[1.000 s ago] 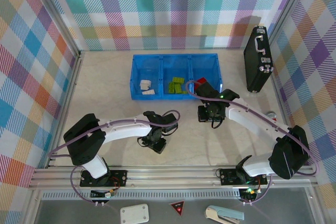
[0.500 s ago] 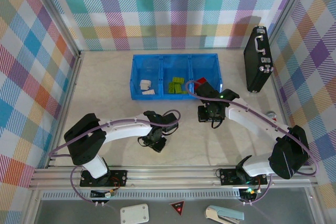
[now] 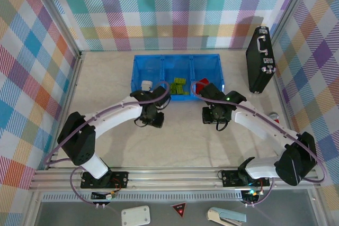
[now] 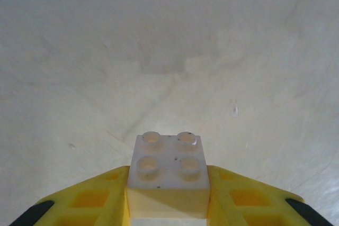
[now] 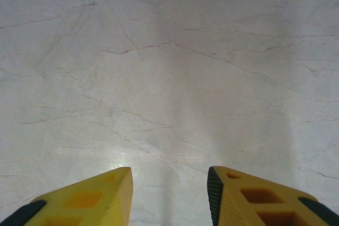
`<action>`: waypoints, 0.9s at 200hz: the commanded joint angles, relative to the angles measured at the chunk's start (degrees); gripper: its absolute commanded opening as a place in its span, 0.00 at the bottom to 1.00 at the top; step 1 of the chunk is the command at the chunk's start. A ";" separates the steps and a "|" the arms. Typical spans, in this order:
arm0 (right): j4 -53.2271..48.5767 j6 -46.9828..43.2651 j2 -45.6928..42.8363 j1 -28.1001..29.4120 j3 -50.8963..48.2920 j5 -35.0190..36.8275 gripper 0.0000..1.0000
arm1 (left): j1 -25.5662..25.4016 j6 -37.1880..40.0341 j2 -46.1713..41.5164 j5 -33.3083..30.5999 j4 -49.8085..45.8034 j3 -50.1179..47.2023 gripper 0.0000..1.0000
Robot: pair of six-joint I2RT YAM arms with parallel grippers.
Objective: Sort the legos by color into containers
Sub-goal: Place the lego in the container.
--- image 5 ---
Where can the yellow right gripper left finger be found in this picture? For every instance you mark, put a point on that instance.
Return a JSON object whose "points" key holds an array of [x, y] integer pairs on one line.
{"points": [[79, 199]]}

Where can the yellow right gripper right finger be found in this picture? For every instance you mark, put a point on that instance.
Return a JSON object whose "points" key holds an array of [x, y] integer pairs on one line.
{"points": [[259, 199]]}

